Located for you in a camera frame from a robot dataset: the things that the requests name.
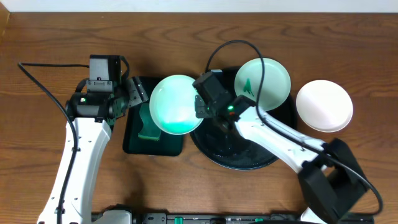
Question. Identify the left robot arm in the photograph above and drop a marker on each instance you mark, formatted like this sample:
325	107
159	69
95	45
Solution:
72	194

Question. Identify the round black tray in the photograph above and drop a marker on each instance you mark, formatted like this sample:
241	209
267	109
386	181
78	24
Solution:
232	151

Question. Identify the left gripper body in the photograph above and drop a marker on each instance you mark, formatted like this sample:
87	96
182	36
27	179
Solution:
132	93

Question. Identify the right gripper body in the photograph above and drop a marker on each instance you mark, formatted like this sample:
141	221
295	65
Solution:
203	109

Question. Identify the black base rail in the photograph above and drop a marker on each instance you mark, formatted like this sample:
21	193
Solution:
236	218

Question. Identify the white plate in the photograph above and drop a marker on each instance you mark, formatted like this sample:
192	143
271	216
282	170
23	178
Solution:
324	106

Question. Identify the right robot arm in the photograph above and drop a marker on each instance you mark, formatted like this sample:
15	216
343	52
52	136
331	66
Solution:
329	175

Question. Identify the black rectangular tray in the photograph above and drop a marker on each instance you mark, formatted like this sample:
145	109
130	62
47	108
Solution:
167	145

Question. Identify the mint green plate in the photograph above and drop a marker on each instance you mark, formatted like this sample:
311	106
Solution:
276	85
172	105

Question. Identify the green scrub sponge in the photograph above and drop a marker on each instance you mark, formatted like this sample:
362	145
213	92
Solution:
149	130

